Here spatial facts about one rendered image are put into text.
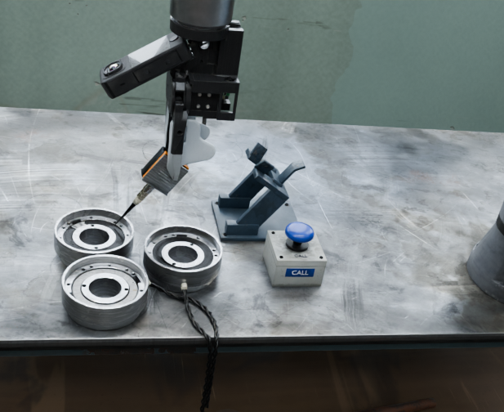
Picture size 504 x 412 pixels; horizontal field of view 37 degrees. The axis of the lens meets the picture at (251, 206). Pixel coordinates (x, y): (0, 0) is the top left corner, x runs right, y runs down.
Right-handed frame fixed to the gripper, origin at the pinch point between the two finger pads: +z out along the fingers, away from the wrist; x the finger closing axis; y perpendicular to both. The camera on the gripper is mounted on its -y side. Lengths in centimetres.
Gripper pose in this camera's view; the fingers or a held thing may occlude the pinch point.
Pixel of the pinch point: (169, 164)
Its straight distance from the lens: 100.2
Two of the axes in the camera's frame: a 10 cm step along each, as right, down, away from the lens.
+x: -1.8, -5.5, 8.1
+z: -1.4, 8.3, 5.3
